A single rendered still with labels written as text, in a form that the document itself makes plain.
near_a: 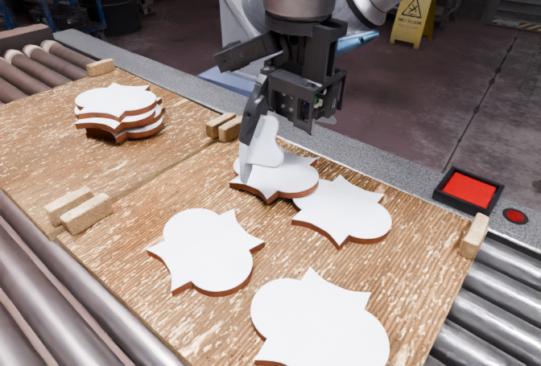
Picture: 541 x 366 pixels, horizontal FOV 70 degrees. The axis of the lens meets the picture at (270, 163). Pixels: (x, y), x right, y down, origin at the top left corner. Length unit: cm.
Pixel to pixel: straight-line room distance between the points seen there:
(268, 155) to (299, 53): 12
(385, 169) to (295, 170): 17
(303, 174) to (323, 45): 20
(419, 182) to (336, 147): 15
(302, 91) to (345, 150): 27
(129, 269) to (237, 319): 14
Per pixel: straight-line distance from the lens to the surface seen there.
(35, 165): 69
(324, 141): 69
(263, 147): 46
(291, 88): 43
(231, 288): 42
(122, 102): 69
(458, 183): 63
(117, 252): 50
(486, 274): 53
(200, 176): 58
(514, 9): 509
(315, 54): 42
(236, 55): 49
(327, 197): 52
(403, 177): 64
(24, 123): 83
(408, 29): 406
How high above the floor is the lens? 129
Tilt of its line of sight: 36 degrees down
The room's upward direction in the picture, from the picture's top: straight up
